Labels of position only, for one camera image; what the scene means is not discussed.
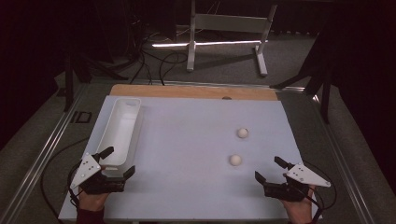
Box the person's left hand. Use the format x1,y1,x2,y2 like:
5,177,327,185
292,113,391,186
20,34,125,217
78,188,110,211

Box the white table mat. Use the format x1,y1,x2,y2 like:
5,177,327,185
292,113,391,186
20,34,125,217
58,95,323,222

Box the hand-held gripper cable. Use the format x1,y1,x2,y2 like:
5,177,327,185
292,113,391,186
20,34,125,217
300,161,338,224
40,136,92,220

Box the black metal stand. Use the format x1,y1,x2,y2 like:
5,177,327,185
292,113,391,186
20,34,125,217
64,52,129,113
270,31,332,125

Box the right hand-held gripper cable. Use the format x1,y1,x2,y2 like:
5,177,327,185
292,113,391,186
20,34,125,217
300,161,338,224

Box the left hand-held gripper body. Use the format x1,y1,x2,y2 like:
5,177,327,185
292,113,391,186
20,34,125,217
69,152,127,196

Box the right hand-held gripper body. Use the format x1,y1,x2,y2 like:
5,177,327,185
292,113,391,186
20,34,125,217
262,162,332,203

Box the person's right hand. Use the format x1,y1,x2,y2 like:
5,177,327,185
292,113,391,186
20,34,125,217
281,186,316,224

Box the white plastic bin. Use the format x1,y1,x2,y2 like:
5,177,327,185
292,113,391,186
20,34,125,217
94,97,144,172

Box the black rectangular floor frame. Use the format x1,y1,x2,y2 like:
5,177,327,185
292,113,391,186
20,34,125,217
70,111,92,124

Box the left hand-held gripper cable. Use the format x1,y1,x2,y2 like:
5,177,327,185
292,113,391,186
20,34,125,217
40,136,92,220

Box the black floor cable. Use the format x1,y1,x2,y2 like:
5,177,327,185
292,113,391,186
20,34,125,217
158,50,189,86

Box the white metal table frame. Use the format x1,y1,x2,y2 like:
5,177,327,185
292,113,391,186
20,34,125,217
186,0,278,77

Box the wooden board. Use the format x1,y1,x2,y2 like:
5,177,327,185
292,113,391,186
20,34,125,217
109,83,278,102

